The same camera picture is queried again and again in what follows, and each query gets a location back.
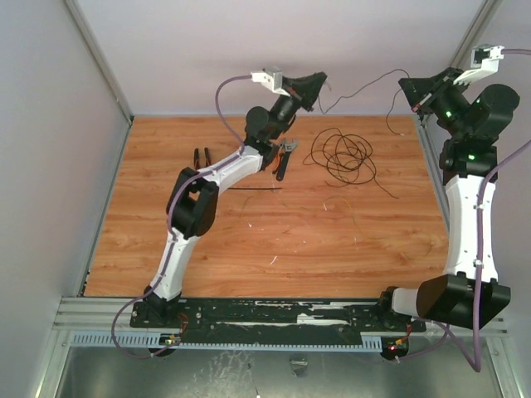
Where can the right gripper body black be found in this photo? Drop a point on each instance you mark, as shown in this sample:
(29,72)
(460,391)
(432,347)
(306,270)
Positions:
(430,98)

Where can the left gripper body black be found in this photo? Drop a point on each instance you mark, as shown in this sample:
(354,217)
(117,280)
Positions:
(284,109)

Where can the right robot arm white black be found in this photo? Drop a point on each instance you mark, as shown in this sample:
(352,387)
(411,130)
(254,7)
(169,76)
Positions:
(468,293)

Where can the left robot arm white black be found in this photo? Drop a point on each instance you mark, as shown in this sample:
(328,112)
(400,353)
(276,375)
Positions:
(192,206)

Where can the black zip tie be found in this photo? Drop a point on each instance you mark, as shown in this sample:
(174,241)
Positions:
(265,189)

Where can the small orange black pliers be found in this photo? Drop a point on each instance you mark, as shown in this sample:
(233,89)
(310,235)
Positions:
(278,160)

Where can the large orange black pliers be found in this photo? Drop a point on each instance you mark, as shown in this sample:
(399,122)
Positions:
(197,158)

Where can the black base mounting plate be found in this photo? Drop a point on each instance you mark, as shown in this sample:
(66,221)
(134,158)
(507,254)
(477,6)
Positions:
(275,317)

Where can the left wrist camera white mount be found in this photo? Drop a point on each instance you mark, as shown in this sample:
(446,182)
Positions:
(270,78)

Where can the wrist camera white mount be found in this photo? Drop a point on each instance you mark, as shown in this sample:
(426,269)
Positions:
(484,62)
(270,78)

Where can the adjustable wrench black handle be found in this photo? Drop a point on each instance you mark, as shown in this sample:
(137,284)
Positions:
(286,149)

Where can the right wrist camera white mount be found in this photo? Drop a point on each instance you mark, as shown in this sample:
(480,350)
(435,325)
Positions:
(484,62)

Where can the grey slotted cable duct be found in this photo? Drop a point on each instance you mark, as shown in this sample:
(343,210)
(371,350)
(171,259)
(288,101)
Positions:
(323,342)

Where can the aluminium frame rails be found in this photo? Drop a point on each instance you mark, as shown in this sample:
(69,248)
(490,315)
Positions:
(87,313)

